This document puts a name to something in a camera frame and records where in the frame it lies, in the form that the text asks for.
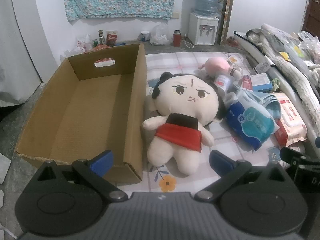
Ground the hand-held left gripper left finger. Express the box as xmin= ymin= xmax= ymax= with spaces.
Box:
xmin=35 ymin=149 xmax=128 ymax=202

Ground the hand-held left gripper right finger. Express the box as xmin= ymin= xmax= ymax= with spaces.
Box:
xmin=194 ymin=149 xmax=287 ymax=202

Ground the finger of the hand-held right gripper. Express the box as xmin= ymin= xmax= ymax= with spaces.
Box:
xmin=279 ymin=146 xmax=310 ymax=167

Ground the brown cardboard box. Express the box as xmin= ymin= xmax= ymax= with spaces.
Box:
xmin=14 ymin=43 xmax=147 ymax=186

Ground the cream plush doll red skirt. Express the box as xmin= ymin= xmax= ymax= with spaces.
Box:
xmin=142 ymin=72 xmax=229 ymax=175

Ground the clear plastic bottle red label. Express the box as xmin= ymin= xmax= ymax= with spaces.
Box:
xmin=214 ymin=71 xmax=237 ymax=93

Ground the light blue soft packet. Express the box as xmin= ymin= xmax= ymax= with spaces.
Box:
xmin=235 ymin=90 xmax=282 ymax=120

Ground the checked floral bed sheet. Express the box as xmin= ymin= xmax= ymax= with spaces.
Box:
xmin=144 ymin=51 xmax=313 ymax=193

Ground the pink wet wipes pack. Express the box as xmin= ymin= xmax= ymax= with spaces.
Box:
xmin=272 ymin=93 xmax=308 ymax=147

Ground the blue wet wipes packet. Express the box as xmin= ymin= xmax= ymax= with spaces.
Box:
xmin=226 ymin=100 xmax=278 ymax=152

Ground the cream quilted blanket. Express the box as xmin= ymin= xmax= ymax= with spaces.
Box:
xmin=250 ymin=30 xmax=320 ymax=122

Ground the small blue box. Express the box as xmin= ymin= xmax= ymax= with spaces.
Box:
xmin=250 ymin=73 xmax=273 ymax=92

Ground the white paper tag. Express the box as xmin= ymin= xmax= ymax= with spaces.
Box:
xmin=254 ymin=56 xmax=273 ymax=74

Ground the pink plush toy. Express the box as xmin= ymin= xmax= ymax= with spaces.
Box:
xmin=199 ymin=57 xmax=243 ymax=81

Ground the clear plastic bag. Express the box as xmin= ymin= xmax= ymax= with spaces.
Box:
xmin=297 ymin=31 xmax=320 ymax=63

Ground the red snack bag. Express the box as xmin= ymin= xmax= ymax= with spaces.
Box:
xmin=85 ymin=44 xmax=116 ymax=67

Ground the grey blanket yellow flower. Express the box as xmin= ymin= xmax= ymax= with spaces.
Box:
xmin=245 ymin=24 xmax=320 ymax=67

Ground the white red printed plastic bag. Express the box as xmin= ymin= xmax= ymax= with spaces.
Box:
xmin=74 ymin=34 xmax=93 ymax=54

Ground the red snack jar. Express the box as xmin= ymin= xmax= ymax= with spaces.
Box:
xmin=106 ymin=31 xmax=118 ymax=47

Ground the red thermos flask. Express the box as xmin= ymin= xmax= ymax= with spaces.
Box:
xmin=173 ymin=29 xmax=182 ymax=47

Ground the white water dispenser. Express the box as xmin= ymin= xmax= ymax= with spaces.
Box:
xmin=189 ymin=12 xmax=219 ymax=45

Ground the patterned tall board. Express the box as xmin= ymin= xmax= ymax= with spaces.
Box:
xmin=215 ymin=0 xmax=236 ymax=45

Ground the brown wooden door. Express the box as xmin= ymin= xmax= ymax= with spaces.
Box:
xmin=301 ymin=0 xmax=320 ymax=33

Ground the white cable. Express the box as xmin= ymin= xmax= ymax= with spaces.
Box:
xmin=184 ymin=33 xmax=194 ymax=49

